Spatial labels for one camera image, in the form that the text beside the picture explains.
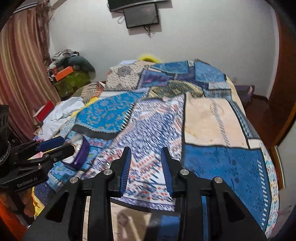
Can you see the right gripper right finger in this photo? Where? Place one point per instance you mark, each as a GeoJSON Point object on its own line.
{"type": "Point", "coordinates": [171, 168]}

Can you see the pile of clothes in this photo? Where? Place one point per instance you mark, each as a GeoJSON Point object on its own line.
{"type": "Point", "coordinates": [67, 57]}

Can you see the green patterned cloth table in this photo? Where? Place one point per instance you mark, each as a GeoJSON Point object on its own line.
{"type": "Point", "coordinates": [67, 86]}

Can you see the brown wooden wardrobe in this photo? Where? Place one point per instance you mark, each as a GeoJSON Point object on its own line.
{"type": "Point", "coordinates": [273, 116]}

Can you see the white crumpled cloth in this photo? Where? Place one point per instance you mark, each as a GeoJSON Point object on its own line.
{"type": "Point", "coordinates": [59, 116]}

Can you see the orange box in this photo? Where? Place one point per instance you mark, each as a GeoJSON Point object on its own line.
{"type": "Point", "coordinates": [63, 73]}

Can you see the striped orange pillow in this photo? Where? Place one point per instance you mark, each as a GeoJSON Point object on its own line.
{"type": "Point", "coordinates": [89, 91]}

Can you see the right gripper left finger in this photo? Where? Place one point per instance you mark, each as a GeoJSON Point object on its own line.
{"type": "Point", "coordinates": [120, 171]}

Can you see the red white box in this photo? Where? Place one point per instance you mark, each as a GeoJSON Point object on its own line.
{"type": "Point", "coordinates": [44, 111]}

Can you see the small black wall monitor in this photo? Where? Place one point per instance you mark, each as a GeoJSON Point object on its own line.
{"type": "Point", "coordinates": [141, 15]}

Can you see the yellow duck blanket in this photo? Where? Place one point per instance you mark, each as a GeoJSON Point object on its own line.
{"type": "Point", "coordinates": [148, 57]}

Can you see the purple heart jewelry box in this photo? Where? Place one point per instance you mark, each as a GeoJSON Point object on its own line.
{"type": "Point", "coordinates": [82, 147]}

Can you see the striped brown curtain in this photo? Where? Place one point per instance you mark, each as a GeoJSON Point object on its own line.
{"type": "Point", "coordinates": [25, 86]}

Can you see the blue patchwork bedspread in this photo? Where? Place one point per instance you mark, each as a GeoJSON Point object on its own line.
{"type": "Point", "coordinates": [191, 108]}

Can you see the large black wall television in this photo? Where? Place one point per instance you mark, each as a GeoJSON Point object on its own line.
{"type": "Point", "coordinates": [115, 5]}

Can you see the left hand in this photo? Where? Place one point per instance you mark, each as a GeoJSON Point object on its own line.
{"type": "Point", "coordinates": [26, 197]}

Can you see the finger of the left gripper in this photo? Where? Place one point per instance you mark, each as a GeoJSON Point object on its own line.
{"type": "Point", "coordinates": [50, 144]}
{"type": "Point", "coordinates": [58, 154]}

